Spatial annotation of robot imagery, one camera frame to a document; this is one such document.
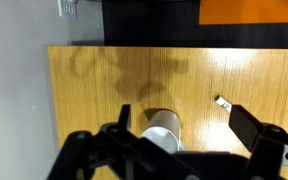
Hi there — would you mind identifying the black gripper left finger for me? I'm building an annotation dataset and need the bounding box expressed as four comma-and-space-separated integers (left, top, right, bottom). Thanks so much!
47, 104, 202, 180

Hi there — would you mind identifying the white wall power outlet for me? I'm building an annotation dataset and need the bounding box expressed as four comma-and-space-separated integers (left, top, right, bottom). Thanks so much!
57, 0, 79, 20

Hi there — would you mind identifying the white ceramic mug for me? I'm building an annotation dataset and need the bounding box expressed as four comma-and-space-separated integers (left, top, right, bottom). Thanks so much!
140, 109, 187, 154

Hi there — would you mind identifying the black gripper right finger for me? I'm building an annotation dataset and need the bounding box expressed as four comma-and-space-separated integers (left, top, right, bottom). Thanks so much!
228, 104, 288, 180

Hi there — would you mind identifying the white marker with dark cap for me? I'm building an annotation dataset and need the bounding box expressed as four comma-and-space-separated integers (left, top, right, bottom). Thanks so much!
214, 95, 233, 114

